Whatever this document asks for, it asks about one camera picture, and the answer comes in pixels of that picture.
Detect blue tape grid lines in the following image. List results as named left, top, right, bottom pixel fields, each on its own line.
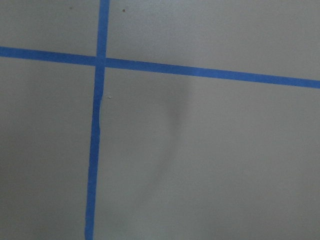
left=0, top=0, right=320, bottom=240

